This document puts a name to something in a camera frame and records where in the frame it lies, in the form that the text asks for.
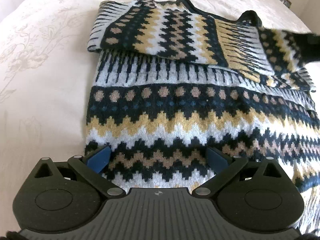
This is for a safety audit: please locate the navy yellow patterned knit sweater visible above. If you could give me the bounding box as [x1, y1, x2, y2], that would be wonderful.
[85, 0, 319, 233]

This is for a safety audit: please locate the cream floral bedspread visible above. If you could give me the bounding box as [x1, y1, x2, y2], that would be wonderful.
[1, 0, 317, 233]

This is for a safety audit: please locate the picture frame on right nightstand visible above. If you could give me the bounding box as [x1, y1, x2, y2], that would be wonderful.
[280, 0, 292, 8]

